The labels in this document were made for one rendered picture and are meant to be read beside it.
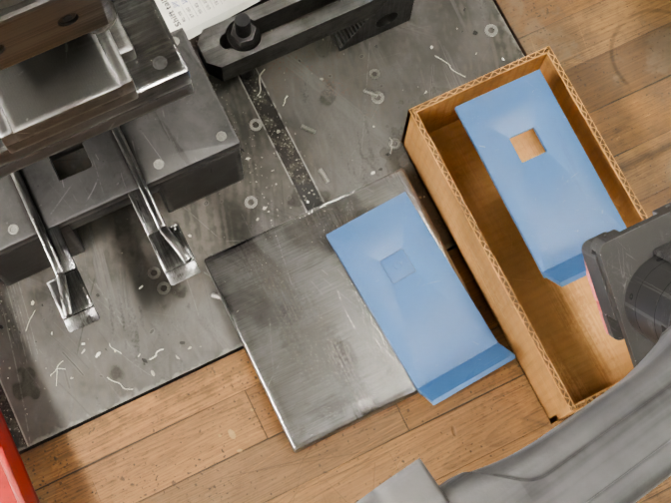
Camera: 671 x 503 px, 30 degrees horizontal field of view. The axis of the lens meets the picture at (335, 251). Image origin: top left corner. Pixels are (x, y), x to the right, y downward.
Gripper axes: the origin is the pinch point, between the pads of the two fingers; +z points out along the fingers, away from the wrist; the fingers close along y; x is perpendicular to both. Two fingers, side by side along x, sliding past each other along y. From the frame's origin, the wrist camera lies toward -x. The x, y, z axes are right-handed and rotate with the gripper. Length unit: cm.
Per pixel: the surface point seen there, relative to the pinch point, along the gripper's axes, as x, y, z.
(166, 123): 22.7, 18.3, 13.8
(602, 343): -0.4, -9.2, 5.9
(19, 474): 42.5, 0.6, 8.5
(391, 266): 11.7, 2.0, 10.7
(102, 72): 26.0, 25.9, -4.7
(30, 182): 33.2, 18.3, 13.9
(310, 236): 16.2, 6.0, 13.7
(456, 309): 8.8, -2.3, 8.0
